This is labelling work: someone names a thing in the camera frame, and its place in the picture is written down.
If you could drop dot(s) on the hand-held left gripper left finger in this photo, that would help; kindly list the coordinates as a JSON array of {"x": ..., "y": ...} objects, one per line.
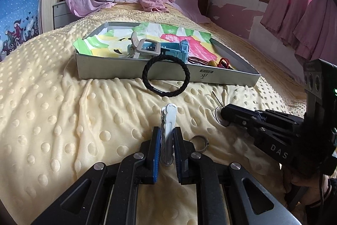
[{"x": 157, "y": 151}]

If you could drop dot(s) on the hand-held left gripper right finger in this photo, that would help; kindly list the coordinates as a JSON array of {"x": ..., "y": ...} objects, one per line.
[{"x": 177, "y": 153}]

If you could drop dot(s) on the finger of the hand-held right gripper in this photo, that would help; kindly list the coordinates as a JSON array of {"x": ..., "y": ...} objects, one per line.
[
  {"x": 237, "y": 124},
  {"x": 250, "y": 113}
]

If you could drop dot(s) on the silver hoop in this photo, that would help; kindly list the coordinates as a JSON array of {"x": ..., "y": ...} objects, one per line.
[{"x": 223, "y": 123}]

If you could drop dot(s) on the blue wrist watch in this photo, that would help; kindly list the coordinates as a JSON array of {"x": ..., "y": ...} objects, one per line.
[{"x": 183, "y": 49}]

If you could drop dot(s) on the grey shallow box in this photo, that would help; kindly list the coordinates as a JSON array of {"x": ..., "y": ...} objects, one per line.
[{"x": 110, "y": 69}]

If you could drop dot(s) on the person's right forearm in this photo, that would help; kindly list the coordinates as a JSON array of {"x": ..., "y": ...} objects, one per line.
[{"x": 331, "y": 196}]

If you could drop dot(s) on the person's right hand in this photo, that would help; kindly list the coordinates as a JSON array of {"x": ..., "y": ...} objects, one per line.
[{"x": 308, "y": 184}]

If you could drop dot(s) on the thin metal pin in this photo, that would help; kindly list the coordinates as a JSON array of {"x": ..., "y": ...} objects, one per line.
[{"x": 217, "y": 99}]

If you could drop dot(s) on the pink window curtain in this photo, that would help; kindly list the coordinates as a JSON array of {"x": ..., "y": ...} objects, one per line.
[
  {"x": 318, "y": 30},
  {"x": 284, "y": 11}
]

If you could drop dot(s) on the colourful paper liner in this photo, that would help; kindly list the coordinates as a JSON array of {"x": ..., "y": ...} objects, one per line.
[{"x": 105, "y": 43}]

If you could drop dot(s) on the brown board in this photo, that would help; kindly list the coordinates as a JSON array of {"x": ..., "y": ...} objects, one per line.
[{"x": 204, "y": 1}]

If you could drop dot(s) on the grey drawer cabinet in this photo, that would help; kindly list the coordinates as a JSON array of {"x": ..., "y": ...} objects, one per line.
[{"x": 62, "y": 15}]

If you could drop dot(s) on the blue printed wardrobe cover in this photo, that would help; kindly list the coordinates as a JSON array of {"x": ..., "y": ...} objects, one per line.
[{"x": 21, "y": 11}]

